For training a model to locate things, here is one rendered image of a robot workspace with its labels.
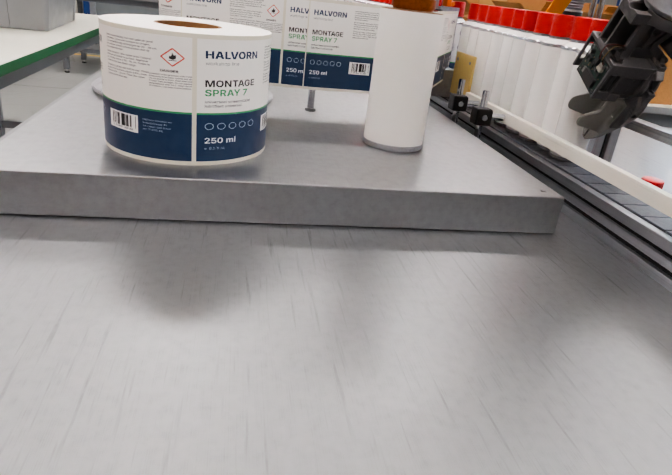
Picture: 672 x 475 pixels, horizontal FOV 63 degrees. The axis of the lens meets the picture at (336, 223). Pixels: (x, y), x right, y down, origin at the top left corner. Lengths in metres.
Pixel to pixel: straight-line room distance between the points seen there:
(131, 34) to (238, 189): 0.20
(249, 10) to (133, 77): 0.36
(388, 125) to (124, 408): 0.54
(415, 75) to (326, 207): 0.24
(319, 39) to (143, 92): 0.41
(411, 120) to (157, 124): 0.34
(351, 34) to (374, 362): 0.67
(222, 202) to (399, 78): 0.30
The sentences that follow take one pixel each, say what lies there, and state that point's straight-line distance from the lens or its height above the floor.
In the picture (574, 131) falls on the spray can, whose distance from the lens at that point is 0.91.
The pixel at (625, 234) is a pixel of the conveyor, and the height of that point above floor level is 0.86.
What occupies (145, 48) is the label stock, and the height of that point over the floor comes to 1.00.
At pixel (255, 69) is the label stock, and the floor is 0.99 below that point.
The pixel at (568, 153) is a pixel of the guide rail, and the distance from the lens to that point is 0.86.
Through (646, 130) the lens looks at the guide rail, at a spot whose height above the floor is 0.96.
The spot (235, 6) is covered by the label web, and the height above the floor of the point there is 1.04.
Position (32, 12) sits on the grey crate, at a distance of 2.54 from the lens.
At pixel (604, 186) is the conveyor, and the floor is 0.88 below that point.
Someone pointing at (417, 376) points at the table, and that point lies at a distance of 0.43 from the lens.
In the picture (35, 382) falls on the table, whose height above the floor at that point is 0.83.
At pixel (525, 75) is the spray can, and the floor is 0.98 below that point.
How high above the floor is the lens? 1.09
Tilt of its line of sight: 23 degrees down
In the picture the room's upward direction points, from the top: 7 degrees clockwise
